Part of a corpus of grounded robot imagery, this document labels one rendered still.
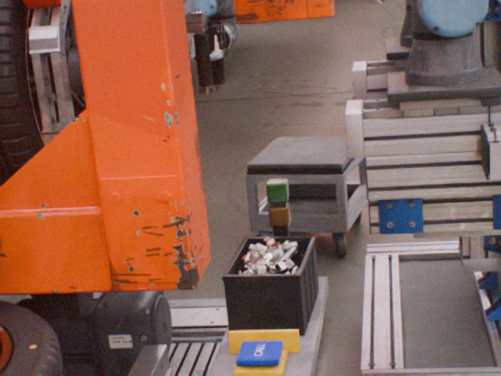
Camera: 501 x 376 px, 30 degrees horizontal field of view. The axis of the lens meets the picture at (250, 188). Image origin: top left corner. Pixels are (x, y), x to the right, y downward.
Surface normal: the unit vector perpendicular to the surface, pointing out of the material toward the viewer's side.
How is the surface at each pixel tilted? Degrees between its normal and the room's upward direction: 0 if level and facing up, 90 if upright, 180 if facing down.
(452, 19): 98
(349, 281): 0
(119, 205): 90
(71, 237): 90
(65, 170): 90
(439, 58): 73
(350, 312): 0
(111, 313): 67
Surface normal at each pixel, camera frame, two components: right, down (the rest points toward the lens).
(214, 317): -0.09, -0.96
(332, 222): -0.31, 0.29
